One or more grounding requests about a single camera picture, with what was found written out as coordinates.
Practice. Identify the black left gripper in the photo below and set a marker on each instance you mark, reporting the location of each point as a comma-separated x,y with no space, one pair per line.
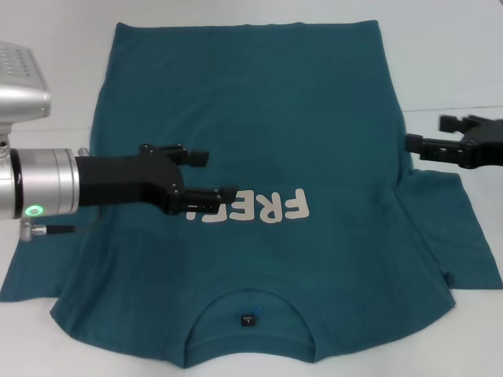
118,180

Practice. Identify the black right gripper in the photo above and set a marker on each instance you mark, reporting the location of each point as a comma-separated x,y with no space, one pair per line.
489,145

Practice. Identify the teal t-shirt with FREE print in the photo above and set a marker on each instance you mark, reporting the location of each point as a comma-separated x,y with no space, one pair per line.
275,118

